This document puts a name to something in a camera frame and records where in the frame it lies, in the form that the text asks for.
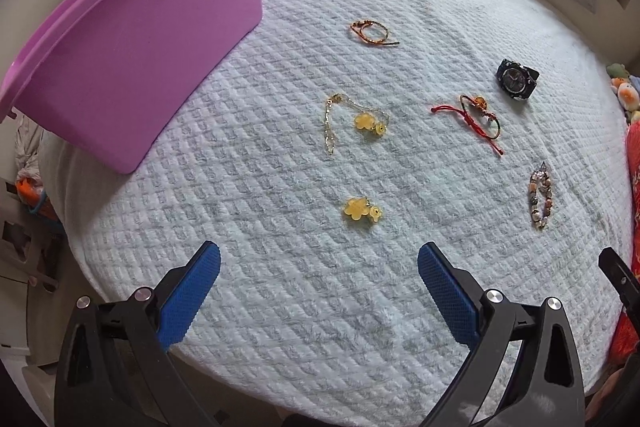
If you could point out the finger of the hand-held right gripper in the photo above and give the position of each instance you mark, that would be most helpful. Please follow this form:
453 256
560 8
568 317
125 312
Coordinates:
622 279

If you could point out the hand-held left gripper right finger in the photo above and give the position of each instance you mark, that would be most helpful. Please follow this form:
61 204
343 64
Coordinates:
447 297

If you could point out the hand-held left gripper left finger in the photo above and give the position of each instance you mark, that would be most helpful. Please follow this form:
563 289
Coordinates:
192 292

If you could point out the yellow flower charm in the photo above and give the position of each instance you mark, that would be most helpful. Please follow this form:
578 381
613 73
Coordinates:
356 209

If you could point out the black wrist watch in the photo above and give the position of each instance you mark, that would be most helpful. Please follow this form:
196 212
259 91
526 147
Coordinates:
515 79

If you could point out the pink plastic basin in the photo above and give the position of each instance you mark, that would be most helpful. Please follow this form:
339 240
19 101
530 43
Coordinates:
150 32

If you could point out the red printed quilt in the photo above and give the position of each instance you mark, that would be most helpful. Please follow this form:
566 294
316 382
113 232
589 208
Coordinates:
634 207

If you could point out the white quilted blanket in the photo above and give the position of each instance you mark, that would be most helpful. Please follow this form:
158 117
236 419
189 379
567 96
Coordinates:
300 307

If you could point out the white side cabinet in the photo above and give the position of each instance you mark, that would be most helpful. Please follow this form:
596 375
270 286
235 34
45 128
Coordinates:
20 247

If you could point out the white pink plush toy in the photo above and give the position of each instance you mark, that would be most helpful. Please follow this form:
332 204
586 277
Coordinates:
627 94

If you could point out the green plush toy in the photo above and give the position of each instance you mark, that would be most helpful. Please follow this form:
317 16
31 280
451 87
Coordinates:
617 71

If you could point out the grey dotted cloth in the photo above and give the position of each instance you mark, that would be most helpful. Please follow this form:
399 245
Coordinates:
27 142

